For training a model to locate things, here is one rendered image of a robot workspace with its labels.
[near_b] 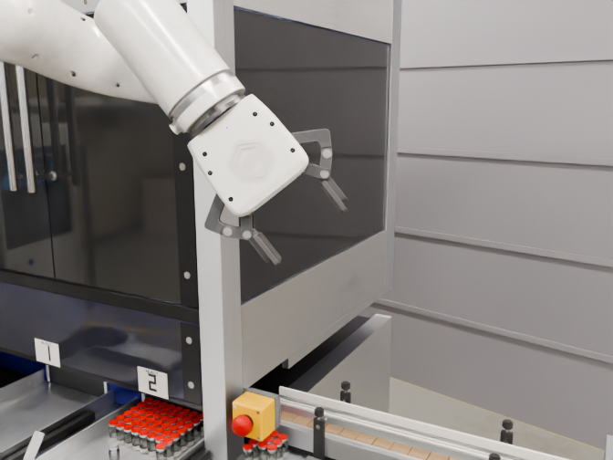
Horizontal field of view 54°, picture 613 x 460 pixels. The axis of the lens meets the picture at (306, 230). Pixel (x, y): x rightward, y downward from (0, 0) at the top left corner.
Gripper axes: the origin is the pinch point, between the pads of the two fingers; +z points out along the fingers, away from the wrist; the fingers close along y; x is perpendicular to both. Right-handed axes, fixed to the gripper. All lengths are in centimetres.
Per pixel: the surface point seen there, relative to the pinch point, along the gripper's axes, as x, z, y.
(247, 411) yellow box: 51, 25, -34
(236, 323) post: 56, 10, -26
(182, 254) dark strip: 55, -8, -26
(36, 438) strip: 57, 3, -75
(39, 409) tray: 78, -1, -83
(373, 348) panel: 129, 53, -14
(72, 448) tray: 60, 10, -72
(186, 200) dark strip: 53, -16, -18
